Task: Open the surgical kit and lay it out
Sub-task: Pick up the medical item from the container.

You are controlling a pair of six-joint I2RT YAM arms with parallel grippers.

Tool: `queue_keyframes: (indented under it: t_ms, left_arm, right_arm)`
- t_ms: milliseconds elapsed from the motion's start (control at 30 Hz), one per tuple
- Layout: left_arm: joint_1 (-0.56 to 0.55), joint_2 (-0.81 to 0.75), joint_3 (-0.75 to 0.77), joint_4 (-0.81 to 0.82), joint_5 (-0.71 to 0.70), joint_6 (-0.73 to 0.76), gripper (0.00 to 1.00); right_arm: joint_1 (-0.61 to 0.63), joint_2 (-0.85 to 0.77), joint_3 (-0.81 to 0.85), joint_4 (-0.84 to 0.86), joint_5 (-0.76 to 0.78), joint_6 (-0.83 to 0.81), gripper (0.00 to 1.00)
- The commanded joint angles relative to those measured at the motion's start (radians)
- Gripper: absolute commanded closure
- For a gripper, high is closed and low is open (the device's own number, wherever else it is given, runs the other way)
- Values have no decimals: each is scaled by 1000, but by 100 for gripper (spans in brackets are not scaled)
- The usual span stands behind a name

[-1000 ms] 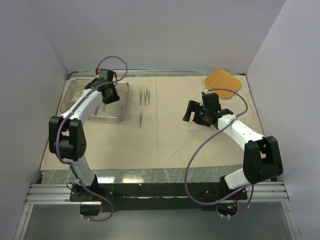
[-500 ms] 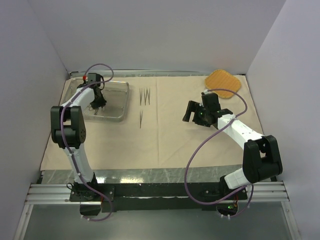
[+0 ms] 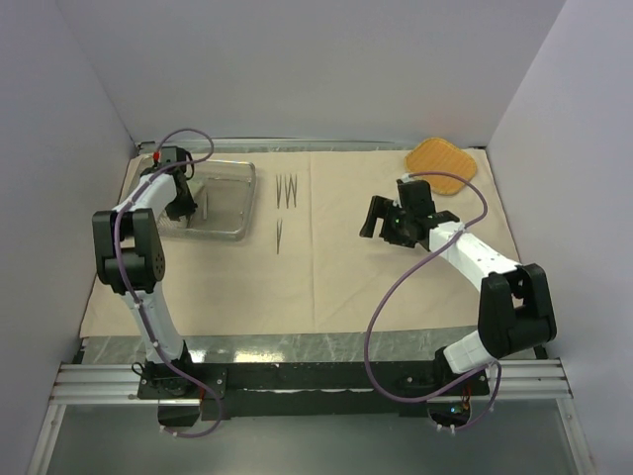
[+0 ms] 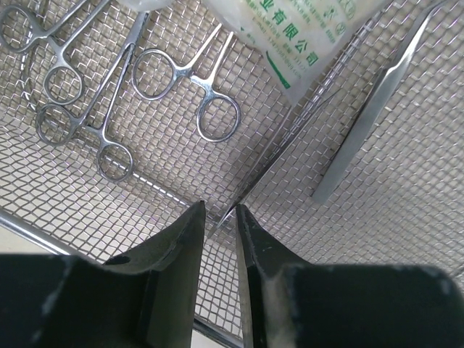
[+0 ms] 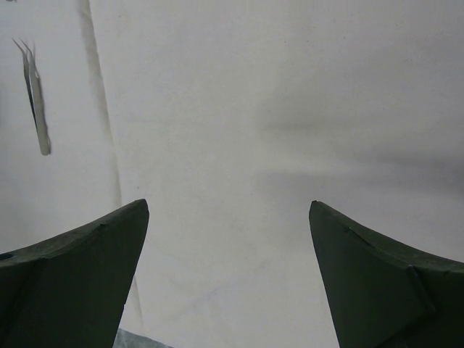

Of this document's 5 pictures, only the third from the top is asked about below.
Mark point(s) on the beige cloth wrap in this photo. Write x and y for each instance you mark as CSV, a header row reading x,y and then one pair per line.
x,y
326,279

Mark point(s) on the gauze packet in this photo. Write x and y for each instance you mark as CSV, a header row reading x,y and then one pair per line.
x,y
196,186

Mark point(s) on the aluminium front frame rail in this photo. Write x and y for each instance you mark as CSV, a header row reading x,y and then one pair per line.
x,y
101,385

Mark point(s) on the steel mesh instrument tray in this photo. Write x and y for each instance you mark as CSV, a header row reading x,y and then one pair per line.
x,y
231,188

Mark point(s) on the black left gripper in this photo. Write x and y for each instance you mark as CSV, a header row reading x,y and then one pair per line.
x,y
186,209

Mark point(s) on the orange woven bamboo tray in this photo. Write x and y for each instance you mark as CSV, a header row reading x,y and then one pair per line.
x,y
437,154

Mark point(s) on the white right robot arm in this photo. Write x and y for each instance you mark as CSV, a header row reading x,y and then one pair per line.
x,y
515,307

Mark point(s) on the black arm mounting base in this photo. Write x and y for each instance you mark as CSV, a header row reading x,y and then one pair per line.
x,y
250,390

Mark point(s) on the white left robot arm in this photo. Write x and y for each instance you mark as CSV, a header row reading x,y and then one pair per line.
x,y
130,259

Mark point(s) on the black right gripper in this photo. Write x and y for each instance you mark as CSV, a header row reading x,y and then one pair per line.
x,y
381,208

